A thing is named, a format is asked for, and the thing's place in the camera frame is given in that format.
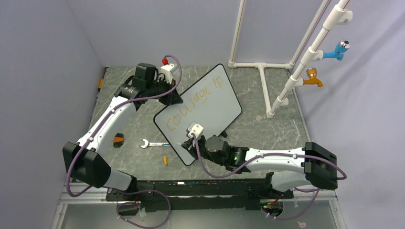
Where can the yellow marker cap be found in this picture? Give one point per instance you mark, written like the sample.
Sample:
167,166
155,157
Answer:
165,160

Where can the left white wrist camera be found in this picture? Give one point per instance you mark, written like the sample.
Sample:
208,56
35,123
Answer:
168,70

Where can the blue tap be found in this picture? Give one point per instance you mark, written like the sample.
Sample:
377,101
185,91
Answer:
338,54

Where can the white pvc pipe frame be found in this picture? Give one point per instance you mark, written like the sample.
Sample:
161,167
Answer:
265,34

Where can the orange black clamp tool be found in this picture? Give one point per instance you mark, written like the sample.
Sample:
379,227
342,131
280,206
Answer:
118,140

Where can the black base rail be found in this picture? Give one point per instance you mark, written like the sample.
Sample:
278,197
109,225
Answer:
156,195

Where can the silver wrench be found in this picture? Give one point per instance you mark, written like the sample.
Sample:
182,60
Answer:
146,143

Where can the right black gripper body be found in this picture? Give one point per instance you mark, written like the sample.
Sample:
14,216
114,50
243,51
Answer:
203,150

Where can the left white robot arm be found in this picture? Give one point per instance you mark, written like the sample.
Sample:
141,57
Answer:
84,158

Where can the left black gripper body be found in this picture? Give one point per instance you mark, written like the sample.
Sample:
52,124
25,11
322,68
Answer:
161,88

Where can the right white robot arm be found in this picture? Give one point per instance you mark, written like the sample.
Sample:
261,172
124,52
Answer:
311,164

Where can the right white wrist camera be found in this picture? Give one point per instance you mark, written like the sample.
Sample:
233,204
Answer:
194,129

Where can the black-framed whiteboard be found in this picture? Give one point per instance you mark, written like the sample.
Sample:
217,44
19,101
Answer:
211,102

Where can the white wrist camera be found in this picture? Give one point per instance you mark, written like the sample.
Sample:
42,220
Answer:
194,129
168,70

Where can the orange tap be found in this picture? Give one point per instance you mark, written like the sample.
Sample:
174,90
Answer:
312,78

